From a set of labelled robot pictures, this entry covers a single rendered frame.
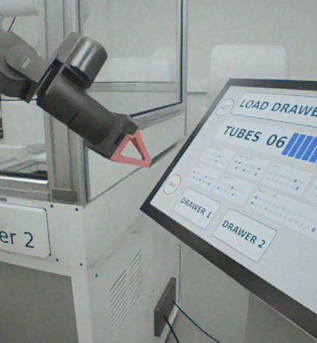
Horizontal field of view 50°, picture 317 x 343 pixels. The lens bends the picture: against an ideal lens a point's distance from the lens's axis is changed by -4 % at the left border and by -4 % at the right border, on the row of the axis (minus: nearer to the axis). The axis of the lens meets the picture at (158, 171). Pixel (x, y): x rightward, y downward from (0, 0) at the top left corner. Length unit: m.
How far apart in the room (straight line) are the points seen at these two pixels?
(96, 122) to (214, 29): 3.50
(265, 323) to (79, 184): 0.43
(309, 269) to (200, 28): 3.68
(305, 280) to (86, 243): 0.49
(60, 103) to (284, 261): 0.35
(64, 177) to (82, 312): 0.33
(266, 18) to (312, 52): 0.59
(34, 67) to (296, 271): 0.40
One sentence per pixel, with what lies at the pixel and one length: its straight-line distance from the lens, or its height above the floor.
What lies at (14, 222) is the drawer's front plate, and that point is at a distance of 0.83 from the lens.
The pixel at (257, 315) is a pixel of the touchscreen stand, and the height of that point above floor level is 0.83.
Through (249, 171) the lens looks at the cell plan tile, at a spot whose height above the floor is 1.07.
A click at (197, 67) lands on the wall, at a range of 3.95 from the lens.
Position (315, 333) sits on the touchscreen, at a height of 0.96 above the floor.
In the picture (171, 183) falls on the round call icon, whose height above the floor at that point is 1.02.
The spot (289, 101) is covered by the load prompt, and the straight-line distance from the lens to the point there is 0.57.
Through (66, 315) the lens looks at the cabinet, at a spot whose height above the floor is 0.65.
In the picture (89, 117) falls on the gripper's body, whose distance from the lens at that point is 0.51.
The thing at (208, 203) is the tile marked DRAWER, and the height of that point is 1.02.
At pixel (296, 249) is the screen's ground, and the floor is 1.01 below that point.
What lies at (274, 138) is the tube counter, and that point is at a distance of 0.53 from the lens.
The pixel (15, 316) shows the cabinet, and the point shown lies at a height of 0.60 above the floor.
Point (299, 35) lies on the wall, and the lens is 4.03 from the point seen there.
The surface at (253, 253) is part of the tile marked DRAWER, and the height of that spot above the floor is 0.99.
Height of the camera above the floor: 1.20
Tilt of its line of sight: 15 degrees down
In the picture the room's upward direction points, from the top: straight up
